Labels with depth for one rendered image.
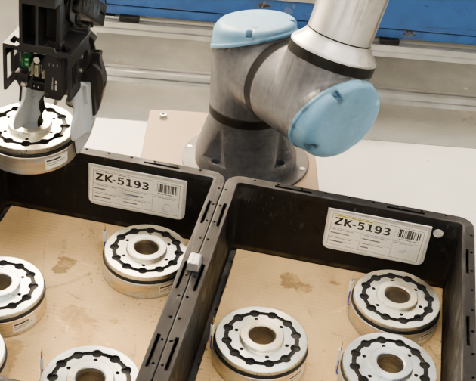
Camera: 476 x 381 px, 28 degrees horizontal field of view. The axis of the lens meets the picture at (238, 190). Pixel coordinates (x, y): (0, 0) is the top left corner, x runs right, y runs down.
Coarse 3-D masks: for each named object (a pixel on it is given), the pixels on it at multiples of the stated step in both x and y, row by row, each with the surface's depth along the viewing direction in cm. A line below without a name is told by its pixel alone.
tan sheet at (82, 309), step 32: (0, 224) 120; (32, 224) 120; (64, 224) 121; (96, 224) 122; (0, 256) 115; (32, 256) 115; (64, 256) 116; (96, 256) 116; (64, 288) 111; (96, 288) 112; (64, 320) 107; (96, 320) 107; (128, 320) 108; (32, 352) 102; (128, 352) 104
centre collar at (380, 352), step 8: (376, 352) 102; (384, 352) 102; (392, 352) 102; (400, 352) 102; (368, 360) 101; (376, 360) 101; (400, 360) 102; (408, 360) 101; (376, 368) 100; (408, 368) 100; (376, 376) 99; (384, 376) 99; (392, 376) 99; (400, 376) 99; (408, 376) 100
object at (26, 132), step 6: (42, 114) 107; (12, 120) 105; (48, 120) 106; (12, 126) 104; (42, 126) 105; (48, 126) 105; (12, 132) 104; (18, 132) 104; (24, 132) 104; (30, 132) 104; (36, 132) 104; (42, 132) 104
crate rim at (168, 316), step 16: (112, 160) 116; (128, 160) 116; (144, 160) 116; (192, 176) 115; (208, 176) 115; (208, 208) 112; (208, 224) 107; (192, 240) 104; (176, 288) 98; (176, 304) 96; (160, 320) 94; (160, 336) 92; (160, 352) 90; (144, 368) 88
